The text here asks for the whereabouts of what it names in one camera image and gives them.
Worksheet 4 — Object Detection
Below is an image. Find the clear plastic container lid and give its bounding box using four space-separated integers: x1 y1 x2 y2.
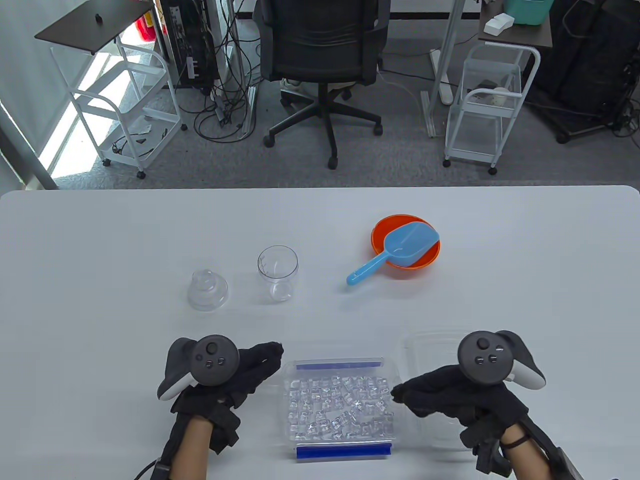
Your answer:
402 330 481 451

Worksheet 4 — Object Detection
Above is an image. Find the white power strip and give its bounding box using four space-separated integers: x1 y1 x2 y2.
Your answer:
429 48 454 105

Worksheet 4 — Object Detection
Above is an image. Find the black cable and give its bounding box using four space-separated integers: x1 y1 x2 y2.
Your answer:
134 457 161 480

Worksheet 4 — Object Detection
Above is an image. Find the small white box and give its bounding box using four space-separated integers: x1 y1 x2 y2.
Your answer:
483 13 516 36

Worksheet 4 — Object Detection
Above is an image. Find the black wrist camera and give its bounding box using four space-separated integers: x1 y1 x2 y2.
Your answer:
472 435 513 476
209 406 242 455

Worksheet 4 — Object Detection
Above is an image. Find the blue plastic scoop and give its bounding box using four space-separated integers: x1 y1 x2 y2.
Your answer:
346 222 440 287

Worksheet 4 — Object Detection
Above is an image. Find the person's left forearm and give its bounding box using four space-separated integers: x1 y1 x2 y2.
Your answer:
172 415 213 480

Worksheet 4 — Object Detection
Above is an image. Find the thin black cord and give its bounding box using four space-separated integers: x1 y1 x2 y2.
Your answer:
112 128 169 157

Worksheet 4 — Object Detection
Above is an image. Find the white cart with dark top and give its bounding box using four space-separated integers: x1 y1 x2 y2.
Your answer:
34 0 188 180
443 9 553 176

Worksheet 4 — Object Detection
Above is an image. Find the red fire extinguisher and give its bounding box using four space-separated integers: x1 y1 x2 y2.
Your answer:
136 0 169 44

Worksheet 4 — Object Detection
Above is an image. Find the black computer tower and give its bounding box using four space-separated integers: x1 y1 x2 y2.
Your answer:
159 0 222 96

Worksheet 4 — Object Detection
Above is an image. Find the person's right hand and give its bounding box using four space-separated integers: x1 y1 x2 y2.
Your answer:
391 364 530 448

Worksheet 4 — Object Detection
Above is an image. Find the person's right forearm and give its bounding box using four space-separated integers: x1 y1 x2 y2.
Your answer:
500 422 558 480

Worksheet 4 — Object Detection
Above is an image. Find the clear plastic shaker lid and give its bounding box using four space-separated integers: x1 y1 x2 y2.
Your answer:
187 268 230 313

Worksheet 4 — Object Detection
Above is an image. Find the orange plastic bowl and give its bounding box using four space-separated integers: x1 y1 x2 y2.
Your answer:
371 214 441 271

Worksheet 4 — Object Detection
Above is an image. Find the grey and white hand controller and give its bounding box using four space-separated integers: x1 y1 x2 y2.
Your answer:
157 334 241 402
457 330 547 392

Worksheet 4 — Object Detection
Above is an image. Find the black office chair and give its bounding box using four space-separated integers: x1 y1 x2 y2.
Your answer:
252 0 392 170

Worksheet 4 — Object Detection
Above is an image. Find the teal plastic container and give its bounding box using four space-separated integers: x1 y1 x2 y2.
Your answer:
502 0 555 26

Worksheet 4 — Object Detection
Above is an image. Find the clear plastic shaker cup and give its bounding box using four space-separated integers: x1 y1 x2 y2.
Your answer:
257 245 300 303

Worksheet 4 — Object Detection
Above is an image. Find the person's left hand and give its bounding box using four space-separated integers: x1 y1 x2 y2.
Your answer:
170 341 285 417

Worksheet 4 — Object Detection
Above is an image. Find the black equipment stand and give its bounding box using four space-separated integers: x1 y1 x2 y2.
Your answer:
524 0 640 145

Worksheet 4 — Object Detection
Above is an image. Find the clear container with blue clips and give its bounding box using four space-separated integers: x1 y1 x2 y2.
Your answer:
280 356 401 461

